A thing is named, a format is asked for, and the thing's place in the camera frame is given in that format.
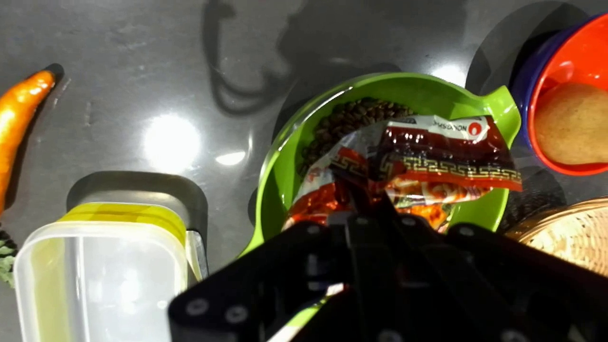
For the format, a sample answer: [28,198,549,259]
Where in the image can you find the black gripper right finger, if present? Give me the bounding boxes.
[372,196,608,342]

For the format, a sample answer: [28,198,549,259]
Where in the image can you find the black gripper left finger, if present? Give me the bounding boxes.
[167,186,387,342]

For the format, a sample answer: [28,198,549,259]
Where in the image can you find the orange noodle packet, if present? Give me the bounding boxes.
[281,114,524,234]

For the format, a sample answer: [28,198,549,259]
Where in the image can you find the green plastic bowl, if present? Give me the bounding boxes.
[243,71,522,255]

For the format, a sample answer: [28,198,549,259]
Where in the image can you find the dark brown bowl contents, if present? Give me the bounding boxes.
[302,95,417,173]

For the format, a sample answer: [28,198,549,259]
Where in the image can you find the red bowl with blue base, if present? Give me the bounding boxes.
[509,12,608,179]

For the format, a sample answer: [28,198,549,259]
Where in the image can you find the empty oval wicker basket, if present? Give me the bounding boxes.
[501,196,608,281]

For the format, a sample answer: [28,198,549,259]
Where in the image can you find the yellow container with clear lid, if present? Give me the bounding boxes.
[13,202,208,342]

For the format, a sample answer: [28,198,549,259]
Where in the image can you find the orange toy carrot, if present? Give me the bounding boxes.
[0,67,58,291]

